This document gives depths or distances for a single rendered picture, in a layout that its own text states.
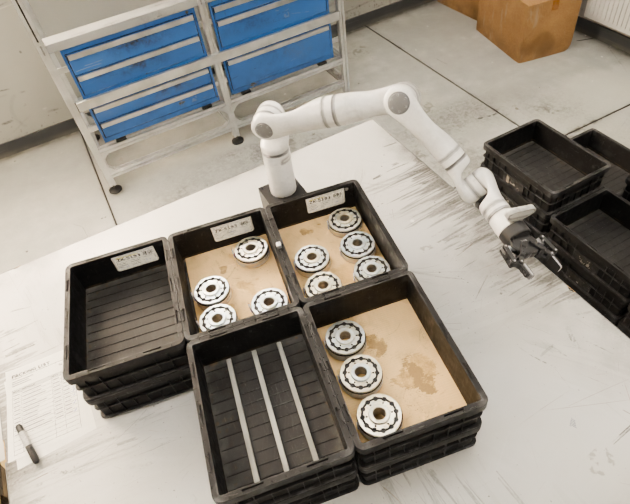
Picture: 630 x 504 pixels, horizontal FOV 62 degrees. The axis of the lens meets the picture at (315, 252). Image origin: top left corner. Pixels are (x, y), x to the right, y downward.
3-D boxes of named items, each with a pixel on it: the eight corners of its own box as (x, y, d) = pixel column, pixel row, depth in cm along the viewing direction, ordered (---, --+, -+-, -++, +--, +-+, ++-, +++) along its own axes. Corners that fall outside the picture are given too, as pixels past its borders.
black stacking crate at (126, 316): (83, 291, 160) (66, 266, 152) (178, 261, 164) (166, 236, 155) (85, 404, 134) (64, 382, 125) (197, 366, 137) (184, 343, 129)
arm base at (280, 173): (266, 186, 185) (257, 147, 172) (289, 176, 187) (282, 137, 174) (277, 201, 179) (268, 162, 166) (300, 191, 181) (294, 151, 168)
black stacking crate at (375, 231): (271, 233, 168) (264, 207, 159) (358, 206, 171) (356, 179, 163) (307, 330, 141) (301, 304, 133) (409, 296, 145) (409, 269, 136)
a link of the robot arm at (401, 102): (466, 154, 139) (468, 146, 146) (399, 77, 137) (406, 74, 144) (439, 175, 144) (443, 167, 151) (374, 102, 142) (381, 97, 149)
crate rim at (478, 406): (302, 309, 134) (301, 304, 132) (410, 274, 138) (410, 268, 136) (358, 457, 107) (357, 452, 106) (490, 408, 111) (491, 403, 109)
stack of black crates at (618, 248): (532, 272, 228) (548, 216, 203) (584, 244, 235) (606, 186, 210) (607, 338, 202) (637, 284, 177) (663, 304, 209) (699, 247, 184)
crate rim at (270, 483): (188, 347, 130) (185, 342, 129) (302, 310, 134) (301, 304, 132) (216, 509, 104) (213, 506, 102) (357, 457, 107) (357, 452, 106)
